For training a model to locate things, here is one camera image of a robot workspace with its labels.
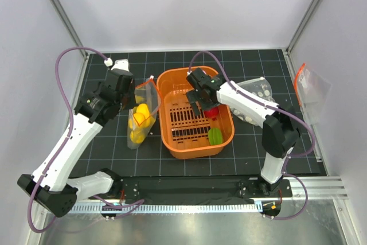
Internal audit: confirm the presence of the red apple toy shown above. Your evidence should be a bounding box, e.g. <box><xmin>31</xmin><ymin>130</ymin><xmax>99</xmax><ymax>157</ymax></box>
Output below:
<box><xmin>204</xmin><ymin>107</ymin><xmax>219</xmax><ymax>118</ymax></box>

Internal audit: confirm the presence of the orange plastic basket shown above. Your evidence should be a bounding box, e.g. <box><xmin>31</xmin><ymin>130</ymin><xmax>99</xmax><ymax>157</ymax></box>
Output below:
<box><xmin>157</xmin><ymin>68</ymin><xmax>235</xmax><ymax>160</ymax></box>

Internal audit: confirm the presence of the yellow lemon toy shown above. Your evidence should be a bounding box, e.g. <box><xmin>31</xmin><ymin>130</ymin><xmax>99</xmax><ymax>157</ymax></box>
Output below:
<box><xmin>136</xmin><ymin>103</ymin><xmax>151</xmax><ymax>118</ymax></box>

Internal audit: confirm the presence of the yellow mango toy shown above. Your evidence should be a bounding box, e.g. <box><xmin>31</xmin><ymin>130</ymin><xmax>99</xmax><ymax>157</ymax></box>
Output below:
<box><xmin>128</xmin><ymin>113</ymin><xmax>151</xmax><ymax>129</ymax></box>

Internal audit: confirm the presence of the single clear zip bag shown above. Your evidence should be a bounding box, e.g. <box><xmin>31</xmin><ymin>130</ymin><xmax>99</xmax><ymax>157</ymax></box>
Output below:
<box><xmin>127</xmin><ymin>75</ymin><xmax>161</xmax><ymax>150</ymax></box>

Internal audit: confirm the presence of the yellow pear toy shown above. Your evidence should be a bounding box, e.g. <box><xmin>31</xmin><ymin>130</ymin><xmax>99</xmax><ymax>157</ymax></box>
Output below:
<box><xmin>130</xmin><ymin>129</ymin><xmax>146</xmax><ymax>144</ymax></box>

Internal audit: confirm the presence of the clear zip bags stack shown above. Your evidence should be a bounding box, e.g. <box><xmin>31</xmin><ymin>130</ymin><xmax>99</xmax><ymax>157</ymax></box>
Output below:
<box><xmin>230</xmin><ymin>77</ymin><xmax>275</xmax><ymax>126</ymax></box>

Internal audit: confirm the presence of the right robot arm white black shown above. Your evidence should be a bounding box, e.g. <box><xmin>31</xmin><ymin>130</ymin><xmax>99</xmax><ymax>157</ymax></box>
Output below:
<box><xmin>186</xmin><ymin>68</ymin><xmax>300</xmax><ymax>197</ymax></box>

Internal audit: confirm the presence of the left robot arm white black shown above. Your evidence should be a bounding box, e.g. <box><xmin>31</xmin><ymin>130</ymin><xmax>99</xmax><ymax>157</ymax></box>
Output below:
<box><xmin>17</xmin><ymin>69</ymin><xmax>136</xmax><ymax>217</ymax></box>

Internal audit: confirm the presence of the black grid mat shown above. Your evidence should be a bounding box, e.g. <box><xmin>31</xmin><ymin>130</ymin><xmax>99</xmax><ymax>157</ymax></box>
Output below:
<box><xmin>60</xmin><ymin>49</ymin><xmax>326</xmax><ymax>177</ymax></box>

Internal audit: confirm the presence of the green fruit toy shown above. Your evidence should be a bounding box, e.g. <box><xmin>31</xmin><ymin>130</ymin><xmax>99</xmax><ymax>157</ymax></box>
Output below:
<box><xmin>208</xmin><ymin>127</ymin><xmax>224</xmax><ymax>146</ymax></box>

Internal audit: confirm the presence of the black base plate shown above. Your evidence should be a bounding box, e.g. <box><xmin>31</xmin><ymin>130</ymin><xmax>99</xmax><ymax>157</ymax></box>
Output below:
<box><xmin>98</xmin><ymin>175</ymin><xmax>293</xmax><ymax>205</ymax></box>

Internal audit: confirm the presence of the zip bag on right wall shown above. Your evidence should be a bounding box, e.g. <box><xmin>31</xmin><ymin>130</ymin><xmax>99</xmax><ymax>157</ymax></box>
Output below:
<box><xmin>293</xmin><ymin>63</ymin><xmax>331</xmax><ymax>125</ymax></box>

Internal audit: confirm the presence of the white slotted cable duct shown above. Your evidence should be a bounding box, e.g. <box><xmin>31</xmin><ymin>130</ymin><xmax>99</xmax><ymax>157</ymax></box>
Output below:
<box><xmin>69</xmin><ymin>201</ymin><xmax>263</xmax><ymax>215</ymax></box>

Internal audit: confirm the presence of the left aluminium frame post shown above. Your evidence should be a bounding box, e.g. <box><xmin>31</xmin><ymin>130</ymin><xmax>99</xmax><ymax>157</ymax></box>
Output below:
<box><xmin>49</xmin><ymin>0</ymin><xmax>83</xmax><ymax>46</ymax></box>

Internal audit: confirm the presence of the aluminium frame post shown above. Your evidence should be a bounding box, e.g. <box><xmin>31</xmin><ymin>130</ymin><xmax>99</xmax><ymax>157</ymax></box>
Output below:
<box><xmin>286</xmin><ymin>0</ymin><xmax>339</xmax><ymax>53</ymax></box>
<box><xmin>49</xmin><ymin>0</ymin><xmax>83</xmax><ymax>46</ymax></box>

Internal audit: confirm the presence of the right aluminium frame post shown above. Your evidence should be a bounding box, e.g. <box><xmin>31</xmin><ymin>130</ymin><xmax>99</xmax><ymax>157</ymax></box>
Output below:
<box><xmin>286</xmin><ymin>0</ymin><xmax>339</xmax><ymax>53</ymax></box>

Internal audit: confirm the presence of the aluminium rail profile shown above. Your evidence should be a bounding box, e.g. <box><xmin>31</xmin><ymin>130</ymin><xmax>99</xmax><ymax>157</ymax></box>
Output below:
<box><xmin>286</xmin><ymin>176</ymin><xmax>348</xmax><ymax>200</ymax></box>

